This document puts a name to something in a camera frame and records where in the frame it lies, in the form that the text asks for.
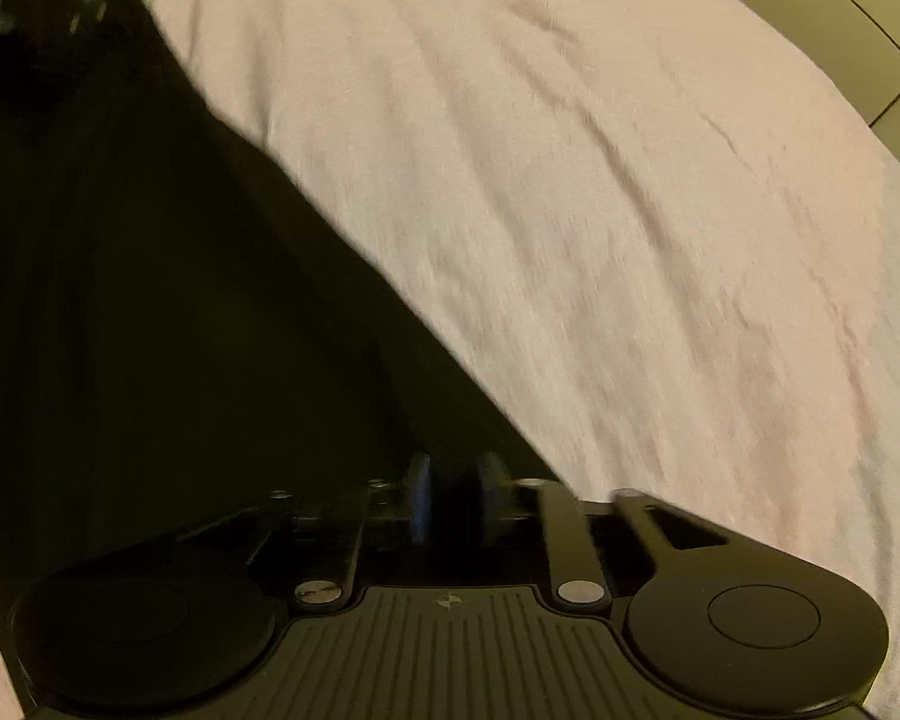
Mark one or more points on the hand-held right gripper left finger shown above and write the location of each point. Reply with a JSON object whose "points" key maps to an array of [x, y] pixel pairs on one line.
{"points": [[420, 506]]}

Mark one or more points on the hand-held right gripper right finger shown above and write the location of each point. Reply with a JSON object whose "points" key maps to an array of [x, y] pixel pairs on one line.
{"points": [[487, 499]]}

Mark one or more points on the pink fleece bed blanket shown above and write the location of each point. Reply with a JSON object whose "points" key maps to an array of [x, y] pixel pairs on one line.
{"points": [[607, 240]]}

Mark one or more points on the black garment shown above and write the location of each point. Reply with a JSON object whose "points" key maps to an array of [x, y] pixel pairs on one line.
{"points": [[157, 315]]}

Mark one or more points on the cream wardrobe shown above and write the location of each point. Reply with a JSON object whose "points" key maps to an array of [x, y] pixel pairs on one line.
{"points": [[840, 15]]}

